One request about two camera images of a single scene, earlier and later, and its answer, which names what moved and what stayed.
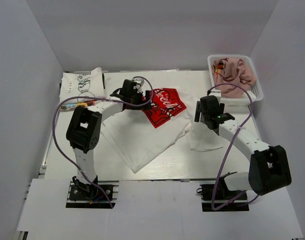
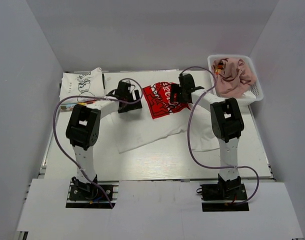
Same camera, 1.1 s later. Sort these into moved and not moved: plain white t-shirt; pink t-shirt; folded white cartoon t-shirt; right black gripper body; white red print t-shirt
Moved: right black gripper body; white red print t-shirt
Not moved: plain white t-shirt; pink t-shirt; folded white cartoon t-shirt
